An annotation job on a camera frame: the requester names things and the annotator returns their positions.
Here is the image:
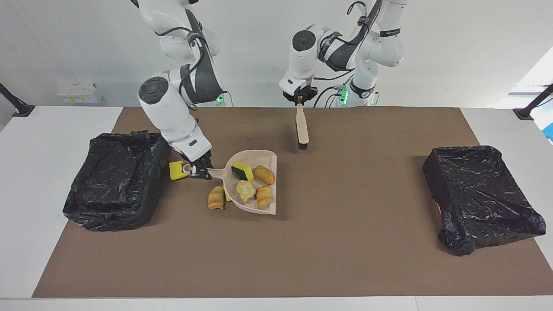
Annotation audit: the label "black stand foot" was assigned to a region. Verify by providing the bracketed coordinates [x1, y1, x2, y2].
[513, 83, 553, 121]
[0, 82, 35, 117]

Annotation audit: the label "open black bag-lined bin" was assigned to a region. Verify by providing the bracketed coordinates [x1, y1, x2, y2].
[63, 130, 172, 232]

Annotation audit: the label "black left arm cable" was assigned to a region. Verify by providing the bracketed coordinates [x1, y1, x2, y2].
[313, 0, 383, 93]

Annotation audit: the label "pale bread chunk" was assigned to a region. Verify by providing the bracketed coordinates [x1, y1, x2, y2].
[236, 180, 256, 203]

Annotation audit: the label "black bag-covered bin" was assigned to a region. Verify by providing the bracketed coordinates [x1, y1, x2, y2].
[422, 145, 547, 256]

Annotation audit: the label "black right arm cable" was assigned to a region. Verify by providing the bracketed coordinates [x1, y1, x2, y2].
[153, 9, 208, 113]

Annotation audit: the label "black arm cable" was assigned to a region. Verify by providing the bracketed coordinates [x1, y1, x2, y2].
[313, 0, 383, 93]
[153, 9, 208, 113]

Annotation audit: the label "beige plastic dustpan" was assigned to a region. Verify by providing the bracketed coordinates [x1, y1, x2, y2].
[181, 149, 278, 216]

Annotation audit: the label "striped croissant bread piece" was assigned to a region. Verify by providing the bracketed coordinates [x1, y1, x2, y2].
[208, 186, 226, 210]

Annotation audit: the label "beige hand brush black bristles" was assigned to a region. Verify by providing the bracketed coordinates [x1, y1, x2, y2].
[295, 103, 310, 150]

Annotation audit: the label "brown oval bread roll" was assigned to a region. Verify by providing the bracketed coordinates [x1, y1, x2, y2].
[253, 165, 276, 186]

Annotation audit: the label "black left base cable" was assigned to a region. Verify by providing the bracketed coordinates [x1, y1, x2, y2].
[313, 86, 346, 108]

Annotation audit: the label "white box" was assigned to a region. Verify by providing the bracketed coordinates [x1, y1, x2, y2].
[57, 83, 103, 104]

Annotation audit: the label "notched yellow sponge piece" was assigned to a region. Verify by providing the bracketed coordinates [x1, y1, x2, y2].
[168, 160, 190, 181]

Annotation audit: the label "brown table mat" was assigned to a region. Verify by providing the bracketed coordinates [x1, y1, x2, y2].
[32, 107, 553, 298]

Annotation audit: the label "green and yellow sponge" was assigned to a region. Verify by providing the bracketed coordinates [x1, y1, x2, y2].
[231, 161, 254, 182]

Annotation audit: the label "torn orange croissant piece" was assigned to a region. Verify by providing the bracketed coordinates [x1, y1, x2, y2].
[256, 185, 275, 210]

